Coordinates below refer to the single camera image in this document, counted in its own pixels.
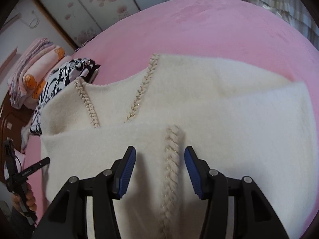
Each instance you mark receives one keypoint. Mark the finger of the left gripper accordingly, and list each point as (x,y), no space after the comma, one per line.
(37,166)

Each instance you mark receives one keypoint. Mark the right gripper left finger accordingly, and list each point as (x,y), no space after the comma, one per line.
(111,184)

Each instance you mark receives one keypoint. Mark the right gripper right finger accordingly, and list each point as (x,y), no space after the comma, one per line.
(211,185)

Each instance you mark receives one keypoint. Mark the cream fuzzy cardigan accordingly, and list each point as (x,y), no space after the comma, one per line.
(241,119)

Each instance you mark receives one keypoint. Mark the small grey cloth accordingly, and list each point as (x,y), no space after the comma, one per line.
(25,133)

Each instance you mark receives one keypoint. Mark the pink bear print quilt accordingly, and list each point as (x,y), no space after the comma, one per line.
(37,71)

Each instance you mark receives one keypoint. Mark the black white patterned folded garment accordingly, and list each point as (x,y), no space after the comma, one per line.
(59,79)

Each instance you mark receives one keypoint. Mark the lilac folded quilt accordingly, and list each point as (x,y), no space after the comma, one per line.
(17,90)

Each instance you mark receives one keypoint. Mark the floral sliding wardrobe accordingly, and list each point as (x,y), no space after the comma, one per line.
(81,20)

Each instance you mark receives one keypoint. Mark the pink plush bed blanket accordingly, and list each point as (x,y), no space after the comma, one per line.
(226,29)

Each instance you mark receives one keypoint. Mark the pink wall shelf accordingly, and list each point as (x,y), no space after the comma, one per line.
(8,60)

